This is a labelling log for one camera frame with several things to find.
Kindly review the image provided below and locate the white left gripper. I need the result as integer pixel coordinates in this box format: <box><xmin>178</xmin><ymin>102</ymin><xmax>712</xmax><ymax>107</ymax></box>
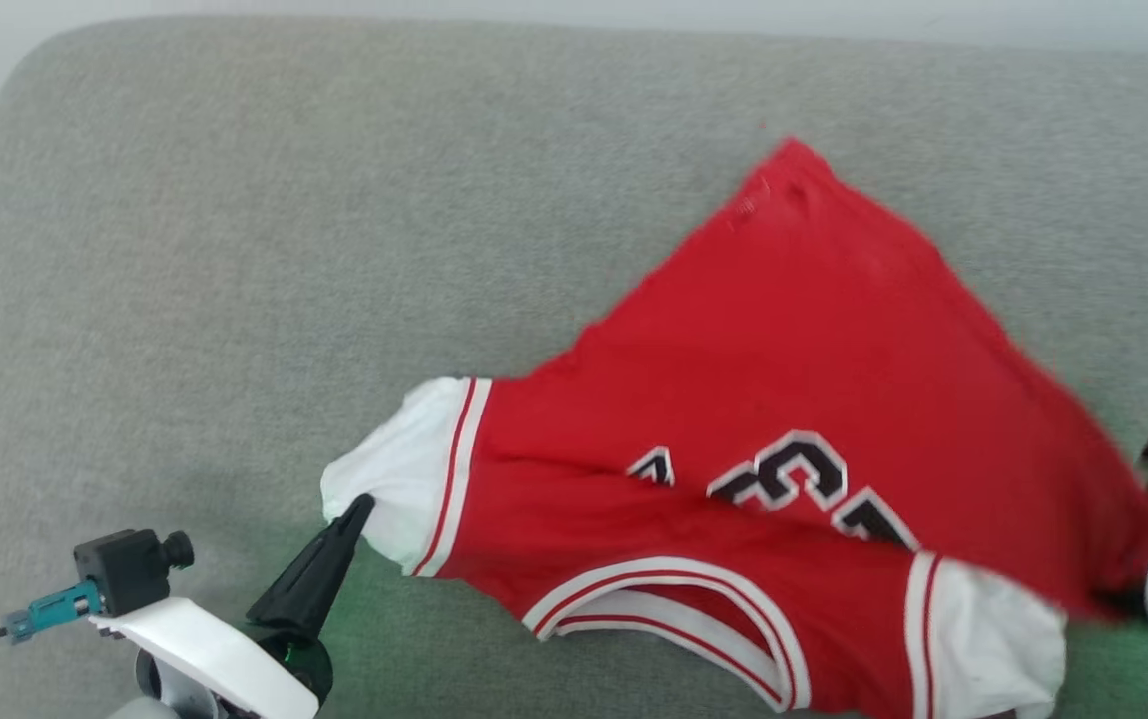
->
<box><xmin>90</xmin><ymin>493</ymin><xmax>376</xmax><ymax>719</ymax></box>

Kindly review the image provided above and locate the red basketball jersey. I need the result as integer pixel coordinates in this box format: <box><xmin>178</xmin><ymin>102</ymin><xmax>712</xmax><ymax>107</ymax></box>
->
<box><xmin>321</xmin><ymin>138</ymin><xmax>1148</xmax><ymax>719</ymax></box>

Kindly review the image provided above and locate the black cable with teal connector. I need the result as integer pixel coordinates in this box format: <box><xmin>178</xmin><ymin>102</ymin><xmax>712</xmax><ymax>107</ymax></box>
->
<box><xmin>0</xmin><ymin>582</ymin><xmax>102</xmax><ymax>655</ymax></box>

